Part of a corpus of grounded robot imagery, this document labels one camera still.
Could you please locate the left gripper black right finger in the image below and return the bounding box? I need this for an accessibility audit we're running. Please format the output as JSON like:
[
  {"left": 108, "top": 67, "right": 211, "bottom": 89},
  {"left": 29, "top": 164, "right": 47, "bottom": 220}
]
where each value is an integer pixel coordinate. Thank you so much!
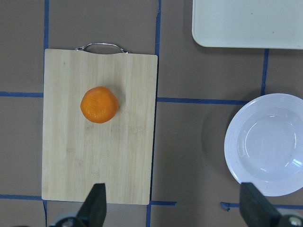
[{"left": 240, "top": 183, "right": 281, "bottom": 227}]

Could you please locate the white ribbed plate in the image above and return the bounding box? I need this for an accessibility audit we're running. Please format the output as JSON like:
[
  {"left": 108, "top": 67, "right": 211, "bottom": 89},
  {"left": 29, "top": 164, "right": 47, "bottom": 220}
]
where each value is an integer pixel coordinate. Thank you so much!
[{"left": 224, "top": 93, "right": 303, "bottom": 197}]

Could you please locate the bamboo cutting board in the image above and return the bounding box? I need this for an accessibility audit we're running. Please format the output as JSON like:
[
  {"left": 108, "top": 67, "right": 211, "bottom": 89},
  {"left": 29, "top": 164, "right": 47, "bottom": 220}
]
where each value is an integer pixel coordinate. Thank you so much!
[{"left": 42, "top": 49, "right": 158, "bottom": 205}]

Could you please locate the orange fruit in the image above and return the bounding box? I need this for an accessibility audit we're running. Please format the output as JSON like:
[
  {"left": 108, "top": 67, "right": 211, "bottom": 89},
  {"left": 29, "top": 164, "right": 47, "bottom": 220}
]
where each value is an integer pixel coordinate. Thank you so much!
[{"left": 80, "top": 87, "right": 119, "bottom": 123}]

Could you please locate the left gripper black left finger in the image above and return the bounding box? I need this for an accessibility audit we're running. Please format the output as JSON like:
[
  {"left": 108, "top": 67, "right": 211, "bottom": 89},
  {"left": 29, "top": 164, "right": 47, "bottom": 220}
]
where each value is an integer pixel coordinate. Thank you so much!
[{"left": 75, "top": 183, "right": 107, "bottom": 227}]

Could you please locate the cream bear tray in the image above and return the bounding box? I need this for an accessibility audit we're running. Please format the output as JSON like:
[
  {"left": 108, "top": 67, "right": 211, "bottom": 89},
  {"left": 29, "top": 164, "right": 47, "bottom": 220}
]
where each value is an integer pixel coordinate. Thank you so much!
[{"left": 192, "top": 0, "right": 303, "bottom": 50}]

